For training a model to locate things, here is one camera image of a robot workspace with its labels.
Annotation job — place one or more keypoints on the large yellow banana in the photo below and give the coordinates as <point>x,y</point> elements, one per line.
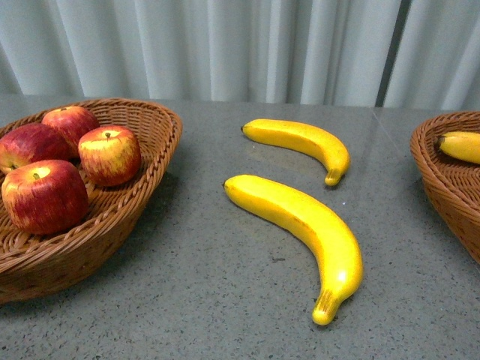
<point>327,236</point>

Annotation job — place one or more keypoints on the brown wicker basket right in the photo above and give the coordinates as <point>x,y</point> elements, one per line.
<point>451,185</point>

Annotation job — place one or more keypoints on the red apple at back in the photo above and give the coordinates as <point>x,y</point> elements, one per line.
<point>72,122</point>

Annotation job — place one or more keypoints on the dark red apple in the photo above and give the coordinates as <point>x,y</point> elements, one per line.
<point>30,143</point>

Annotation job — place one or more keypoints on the brown wicker basket left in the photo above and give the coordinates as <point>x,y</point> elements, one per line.
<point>34,266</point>

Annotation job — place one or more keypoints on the yellow banana in basket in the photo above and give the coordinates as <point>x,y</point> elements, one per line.
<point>462,145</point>

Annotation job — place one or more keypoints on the red yellow apple small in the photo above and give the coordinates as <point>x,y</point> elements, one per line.
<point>110,155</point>

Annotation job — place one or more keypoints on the large red apple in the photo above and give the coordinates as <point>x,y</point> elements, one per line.
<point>45,197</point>

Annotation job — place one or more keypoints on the white pleated curtain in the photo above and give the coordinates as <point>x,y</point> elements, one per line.
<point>401,54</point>

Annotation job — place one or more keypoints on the small yellow banana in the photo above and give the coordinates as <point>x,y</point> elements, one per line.
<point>305,138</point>

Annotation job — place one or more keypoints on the brown wicker basket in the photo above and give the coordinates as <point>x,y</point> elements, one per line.
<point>34,266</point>
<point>451,185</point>

